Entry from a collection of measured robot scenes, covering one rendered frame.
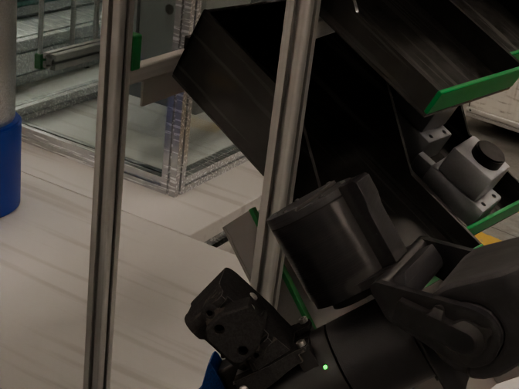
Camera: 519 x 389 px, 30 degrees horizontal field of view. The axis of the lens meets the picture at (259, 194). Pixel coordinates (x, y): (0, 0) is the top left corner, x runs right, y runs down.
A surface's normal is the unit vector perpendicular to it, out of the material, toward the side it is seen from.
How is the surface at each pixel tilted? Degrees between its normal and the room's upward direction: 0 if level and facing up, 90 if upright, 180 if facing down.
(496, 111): 90
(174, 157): 90
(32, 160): 0
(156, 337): 0
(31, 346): 0
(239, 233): 90
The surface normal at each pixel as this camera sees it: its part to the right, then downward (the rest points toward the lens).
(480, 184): -0.58, 0.31
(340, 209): 0.40, -0.18
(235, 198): 0.11, -0.91
